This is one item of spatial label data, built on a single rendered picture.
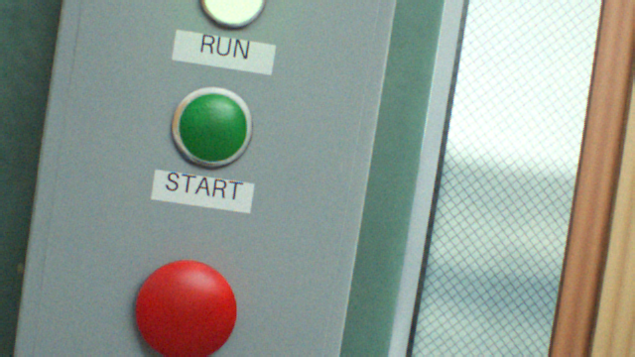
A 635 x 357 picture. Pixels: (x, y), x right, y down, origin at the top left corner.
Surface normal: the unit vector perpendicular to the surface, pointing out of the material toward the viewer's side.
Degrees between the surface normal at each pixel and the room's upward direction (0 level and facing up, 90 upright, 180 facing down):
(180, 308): 90
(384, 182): 90
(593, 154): 87
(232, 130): 90
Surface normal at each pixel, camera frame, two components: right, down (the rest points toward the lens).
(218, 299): 0.28, 0.03
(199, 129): 0.08, 0.10
